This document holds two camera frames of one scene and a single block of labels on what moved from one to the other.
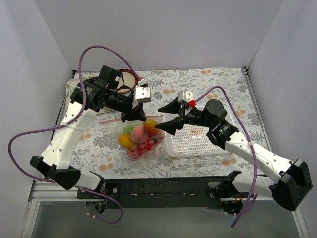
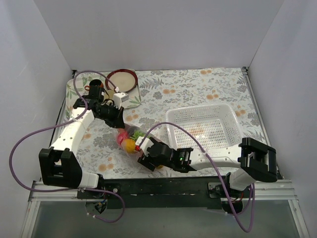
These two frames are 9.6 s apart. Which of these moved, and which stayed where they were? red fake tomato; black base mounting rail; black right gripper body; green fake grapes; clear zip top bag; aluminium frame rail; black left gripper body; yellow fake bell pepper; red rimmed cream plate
Moved: clear zip top bag; black left gripper body; red fake tomato; green fake grapes; black right gripper body
Stayed: red rimmed cream plate; black base mounting rail; yellow fake bell pepper; aluminium frame rail
